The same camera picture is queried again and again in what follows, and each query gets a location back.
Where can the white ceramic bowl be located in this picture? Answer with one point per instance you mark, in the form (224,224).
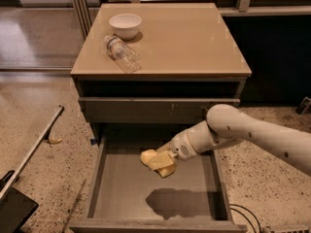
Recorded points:
(125,26)

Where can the grey drawer cabinet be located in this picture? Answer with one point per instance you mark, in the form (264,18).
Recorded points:
(186,52)

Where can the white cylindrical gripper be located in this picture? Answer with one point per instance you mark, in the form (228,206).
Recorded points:
(181,147)

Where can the closed grey upper drawer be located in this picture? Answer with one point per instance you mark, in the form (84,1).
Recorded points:
(149,110)

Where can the black case on floor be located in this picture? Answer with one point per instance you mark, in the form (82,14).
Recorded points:
(15,210)

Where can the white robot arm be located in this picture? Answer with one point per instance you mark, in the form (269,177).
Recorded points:
(223,127)

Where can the clear plastic water bottle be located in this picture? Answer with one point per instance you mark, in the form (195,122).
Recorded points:
(123,55)

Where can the metal table frame edge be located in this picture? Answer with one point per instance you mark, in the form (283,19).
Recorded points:
(45,134)

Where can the yellow sponge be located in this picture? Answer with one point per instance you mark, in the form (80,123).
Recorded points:
(147,155)

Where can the white power strip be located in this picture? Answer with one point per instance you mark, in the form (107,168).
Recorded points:
(297,228)

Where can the open grey drawer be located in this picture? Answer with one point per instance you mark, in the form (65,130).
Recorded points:
(127,197)

